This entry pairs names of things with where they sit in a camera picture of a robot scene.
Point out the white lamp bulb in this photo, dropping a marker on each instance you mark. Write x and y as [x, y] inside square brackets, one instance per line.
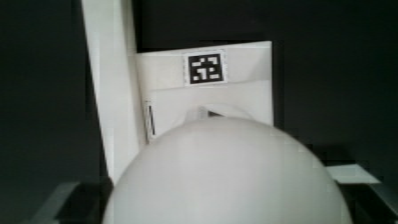
[227, 173]

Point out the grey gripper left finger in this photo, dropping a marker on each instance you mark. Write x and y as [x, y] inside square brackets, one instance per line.
[76, 204]

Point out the white lamp base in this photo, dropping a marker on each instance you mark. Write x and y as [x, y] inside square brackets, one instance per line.
[207, 81]

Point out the white right wall bar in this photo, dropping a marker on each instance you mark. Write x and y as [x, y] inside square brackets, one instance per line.
[113, 57]

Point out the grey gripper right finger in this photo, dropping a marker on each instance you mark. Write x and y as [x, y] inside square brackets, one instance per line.
[372, 203]

